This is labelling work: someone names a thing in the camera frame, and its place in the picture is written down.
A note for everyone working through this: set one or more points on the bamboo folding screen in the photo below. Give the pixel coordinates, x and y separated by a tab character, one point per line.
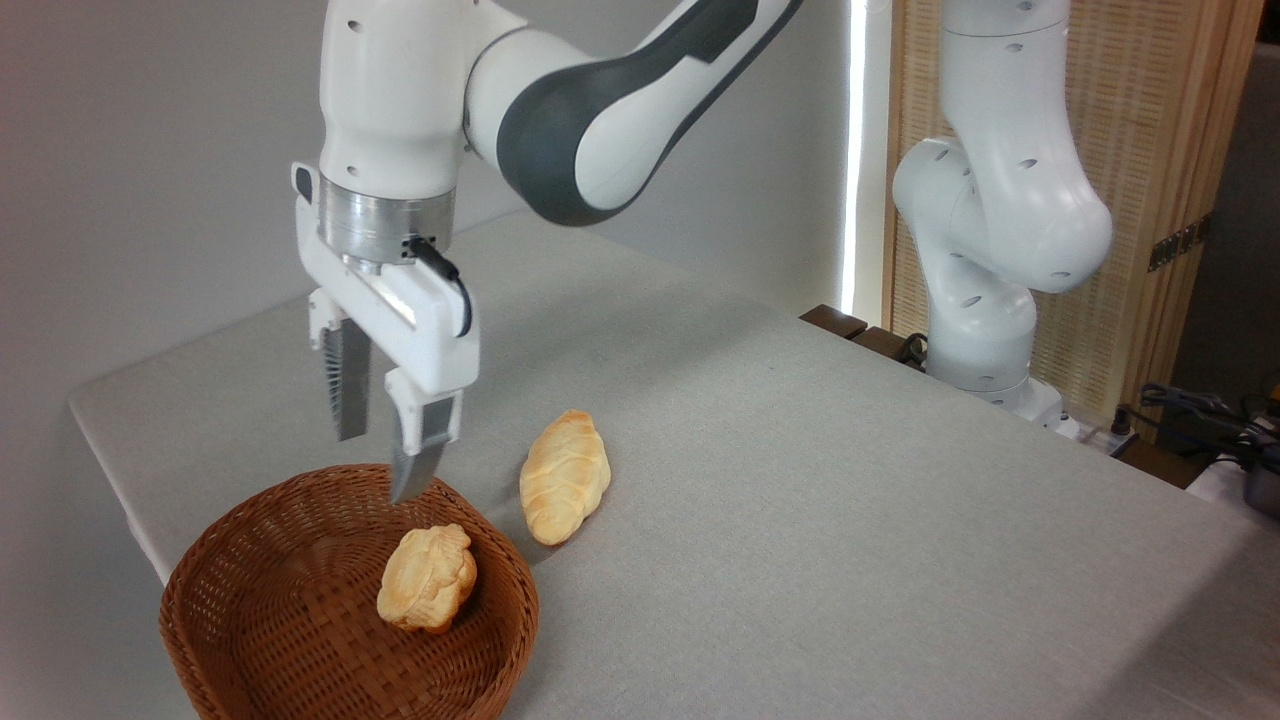
1160	100

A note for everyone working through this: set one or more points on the small round bread roll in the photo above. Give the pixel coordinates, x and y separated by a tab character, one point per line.
428	580

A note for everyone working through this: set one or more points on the dark wooden block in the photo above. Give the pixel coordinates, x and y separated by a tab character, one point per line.
882	345
835	321

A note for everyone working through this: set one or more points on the long pale bread loaf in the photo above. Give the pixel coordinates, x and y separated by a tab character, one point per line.
565	480

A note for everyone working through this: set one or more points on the brown woven wicker basket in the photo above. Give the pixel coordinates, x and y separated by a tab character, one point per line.
300	610

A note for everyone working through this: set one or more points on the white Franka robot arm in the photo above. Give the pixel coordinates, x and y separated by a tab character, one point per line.
400	100

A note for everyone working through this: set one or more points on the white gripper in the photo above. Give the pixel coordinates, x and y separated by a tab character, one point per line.
420	330

